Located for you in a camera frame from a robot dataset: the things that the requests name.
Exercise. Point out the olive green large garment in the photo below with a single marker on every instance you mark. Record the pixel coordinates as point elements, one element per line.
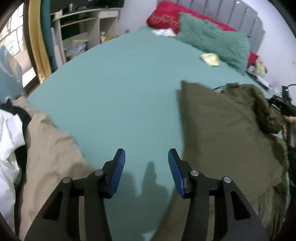
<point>234,133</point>

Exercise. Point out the white garment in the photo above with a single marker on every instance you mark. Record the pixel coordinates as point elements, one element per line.
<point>11,139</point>

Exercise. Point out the yellow and teal curtain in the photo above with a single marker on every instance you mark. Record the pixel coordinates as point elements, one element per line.
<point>41,38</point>

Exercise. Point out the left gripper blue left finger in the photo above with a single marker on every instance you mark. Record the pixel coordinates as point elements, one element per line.
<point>112,174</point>

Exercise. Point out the green pillow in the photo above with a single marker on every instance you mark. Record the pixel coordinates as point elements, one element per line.
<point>230,46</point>

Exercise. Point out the red pillow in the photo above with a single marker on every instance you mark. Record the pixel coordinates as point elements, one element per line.
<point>167,16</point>

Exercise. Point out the beige folded garment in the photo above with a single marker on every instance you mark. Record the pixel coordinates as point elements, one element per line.
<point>51,156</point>

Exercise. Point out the yellow packet on bed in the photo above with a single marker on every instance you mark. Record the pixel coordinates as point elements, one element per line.
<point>210,59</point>

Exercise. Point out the bedside clutter pile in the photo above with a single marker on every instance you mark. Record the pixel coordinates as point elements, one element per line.
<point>257,71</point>

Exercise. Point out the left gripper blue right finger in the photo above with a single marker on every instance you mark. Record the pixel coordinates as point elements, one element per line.
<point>180,171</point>

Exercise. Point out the white paper on bed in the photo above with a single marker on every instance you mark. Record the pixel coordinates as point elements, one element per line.
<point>165,32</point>

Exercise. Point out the grey padded headboard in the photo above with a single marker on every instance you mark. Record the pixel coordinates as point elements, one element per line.
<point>236,14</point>

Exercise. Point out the right hand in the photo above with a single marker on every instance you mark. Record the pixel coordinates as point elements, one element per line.
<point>291,120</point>

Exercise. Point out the blue grey clothing pile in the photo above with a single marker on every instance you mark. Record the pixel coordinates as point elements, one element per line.
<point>11,85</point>

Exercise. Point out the white shelving desk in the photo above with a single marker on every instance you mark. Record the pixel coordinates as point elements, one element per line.
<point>88,25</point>

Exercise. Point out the teal bed sheet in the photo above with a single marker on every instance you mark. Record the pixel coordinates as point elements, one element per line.
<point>124,94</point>

